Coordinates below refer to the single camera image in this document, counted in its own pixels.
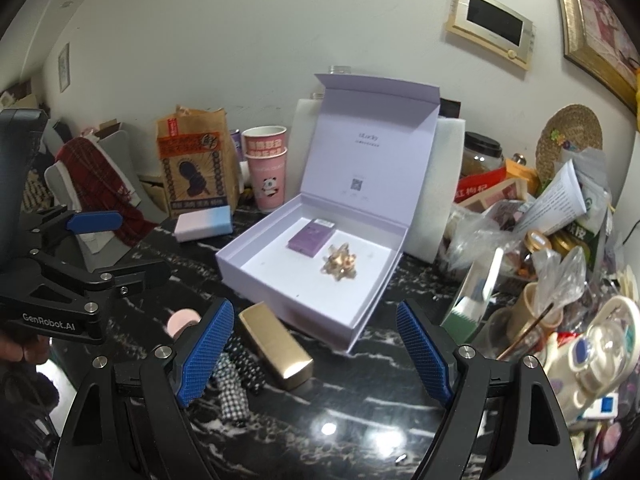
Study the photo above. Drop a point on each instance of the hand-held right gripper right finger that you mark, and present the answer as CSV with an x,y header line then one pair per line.
x,y
422,355

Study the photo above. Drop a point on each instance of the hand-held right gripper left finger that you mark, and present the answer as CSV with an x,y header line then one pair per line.
x,y
205,355

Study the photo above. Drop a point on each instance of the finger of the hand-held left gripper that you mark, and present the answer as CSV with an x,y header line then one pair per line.
x,y
95,221
125,280

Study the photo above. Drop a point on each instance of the black beaded scrunchie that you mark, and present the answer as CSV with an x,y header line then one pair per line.
x,y
249,367

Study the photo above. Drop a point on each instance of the lavender gift box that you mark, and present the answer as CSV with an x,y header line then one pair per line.
x,y
360,160

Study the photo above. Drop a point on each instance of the person's left hand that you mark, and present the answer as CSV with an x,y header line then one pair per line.
x,y
25,350

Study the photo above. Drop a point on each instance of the pink round compact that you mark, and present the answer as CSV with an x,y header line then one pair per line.
x,y
181,322

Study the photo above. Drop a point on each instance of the red plaid scarf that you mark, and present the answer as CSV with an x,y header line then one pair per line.
x,y
97,175

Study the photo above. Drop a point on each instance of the green silicone brush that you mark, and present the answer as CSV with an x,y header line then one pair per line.
x,y
465,322

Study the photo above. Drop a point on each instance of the gold rectangular box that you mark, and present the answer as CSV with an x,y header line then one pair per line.
x,y
275,345

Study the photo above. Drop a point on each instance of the cardboard box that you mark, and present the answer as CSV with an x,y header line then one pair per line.
x,y
106,131

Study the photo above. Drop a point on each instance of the pink and blue gradient box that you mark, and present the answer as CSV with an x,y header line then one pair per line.
x,y
202,224

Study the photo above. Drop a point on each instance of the brown printed paper bag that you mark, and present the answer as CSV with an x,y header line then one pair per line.
x,y
197,170

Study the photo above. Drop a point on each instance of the beige cup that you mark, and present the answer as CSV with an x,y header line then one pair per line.
x,y
530,310

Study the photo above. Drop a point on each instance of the clear plastic bag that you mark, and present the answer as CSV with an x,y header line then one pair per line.
x,y
475,240

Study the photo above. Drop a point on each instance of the gold flower hair clip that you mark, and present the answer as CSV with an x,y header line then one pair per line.
x,y
339,260

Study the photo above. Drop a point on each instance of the small purple box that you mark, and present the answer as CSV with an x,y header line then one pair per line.
x,y
307,240

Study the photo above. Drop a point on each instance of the purple can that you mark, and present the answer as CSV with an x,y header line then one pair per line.
x,y
236,144

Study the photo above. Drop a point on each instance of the white teapot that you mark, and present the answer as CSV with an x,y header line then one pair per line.
x,y
590,355

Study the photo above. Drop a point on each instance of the pink paper cup panda print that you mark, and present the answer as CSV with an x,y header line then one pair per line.
x,y
267,185

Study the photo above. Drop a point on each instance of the white foam sheet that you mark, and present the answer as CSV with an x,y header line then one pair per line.
x,y
445,185

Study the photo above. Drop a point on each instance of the red box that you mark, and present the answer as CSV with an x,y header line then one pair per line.
x,y
480,185

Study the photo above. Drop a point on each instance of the pink paper cup red print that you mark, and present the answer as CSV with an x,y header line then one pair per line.
x,y
265,140

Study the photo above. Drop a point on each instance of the green package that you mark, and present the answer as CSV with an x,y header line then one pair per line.
x,y
592,240

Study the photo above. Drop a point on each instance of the white paper leaflet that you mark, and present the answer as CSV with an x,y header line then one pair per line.
x,y
557,200

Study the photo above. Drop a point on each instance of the orange packet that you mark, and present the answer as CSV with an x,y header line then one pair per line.
x,y
520,170

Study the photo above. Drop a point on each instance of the glass jar black lid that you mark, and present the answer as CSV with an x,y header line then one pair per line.
x,y
482,152

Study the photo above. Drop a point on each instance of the dark brown box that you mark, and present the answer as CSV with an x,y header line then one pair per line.
x,y
450,109

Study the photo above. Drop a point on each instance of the woven straw fan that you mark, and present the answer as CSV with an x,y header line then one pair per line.
x,y
570,135

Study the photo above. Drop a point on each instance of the clear plastic container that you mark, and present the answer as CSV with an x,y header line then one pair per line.
x,y
341,69

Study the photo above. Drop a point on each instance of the yellow object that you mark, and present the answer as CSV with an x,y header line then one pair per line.
x,y
637,100

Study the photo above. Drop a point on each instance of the gold framed picture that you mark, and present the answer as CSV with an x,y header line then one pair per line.
x,y
600,25

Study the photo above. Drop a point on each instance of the small wall picture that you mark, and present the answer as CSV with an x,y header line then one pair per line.
x,y
63,67

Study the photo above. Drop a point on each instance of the wall intercom panel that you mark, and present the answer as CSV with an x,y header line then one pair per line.
x,y
492,22

